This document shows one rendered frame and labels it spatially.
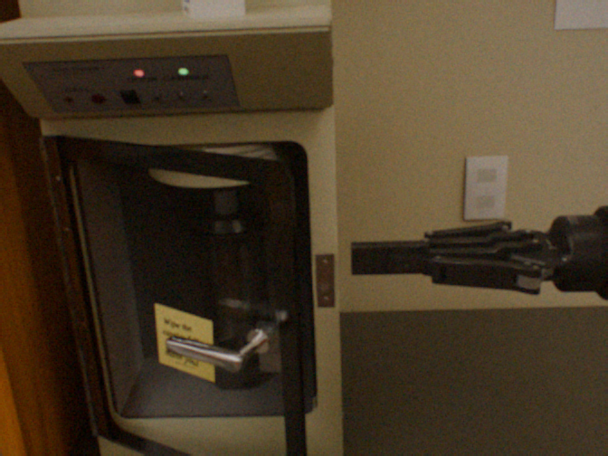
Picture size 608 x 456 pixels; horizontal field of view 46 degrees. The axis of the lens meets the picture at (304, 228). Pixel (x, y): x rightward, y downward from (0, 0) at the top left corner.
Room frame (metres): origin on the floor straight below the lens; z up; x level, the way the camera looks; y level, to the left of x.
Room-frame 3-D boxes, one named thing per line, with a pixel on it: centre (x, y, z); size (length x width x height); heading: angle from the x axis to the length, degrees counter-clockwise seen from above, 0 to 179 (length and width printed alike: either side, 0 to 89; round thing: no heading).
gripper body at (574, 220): (0.63, -0.24, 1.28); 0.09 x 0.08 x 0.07; 87
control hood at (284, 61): (0.71, 0.13, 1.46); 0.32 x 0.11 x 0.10; 87
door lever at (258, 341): (0.62, 0.09, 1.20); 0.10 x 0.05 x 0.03; 60
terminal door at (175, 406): (0.69, 0.14, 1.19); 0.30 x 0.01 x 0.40; 60
